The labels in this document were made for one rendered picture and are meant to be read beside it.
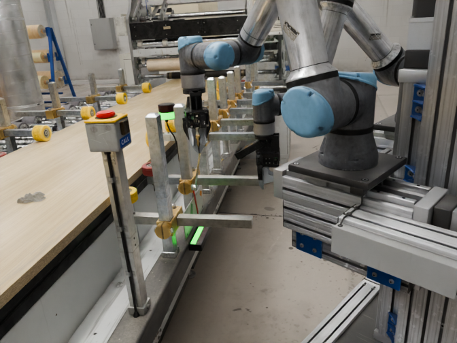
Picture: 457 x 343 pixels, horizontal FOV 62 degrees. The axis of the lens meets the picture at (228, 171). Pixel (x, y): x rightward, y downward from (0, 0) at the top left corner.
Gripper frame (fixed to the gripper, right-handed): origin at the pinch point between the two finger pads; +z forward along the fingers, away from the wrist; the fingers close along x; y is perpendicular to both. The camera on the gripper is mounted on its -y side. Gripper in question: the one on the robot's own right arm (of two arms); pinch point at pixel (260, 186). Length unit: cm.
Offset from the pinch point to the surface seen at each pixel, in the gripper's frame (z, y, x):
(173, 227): 1.5, -24.4, -30.1
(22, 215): -8, -66, -42
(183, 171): -8.1, -27.2, -5.8
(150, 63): -26, -137, 251
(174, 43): -44, -110, 254
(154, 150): -24.1, -26.7, -30.8
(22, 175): -9, -90, -11
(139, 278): 2, -25, -56
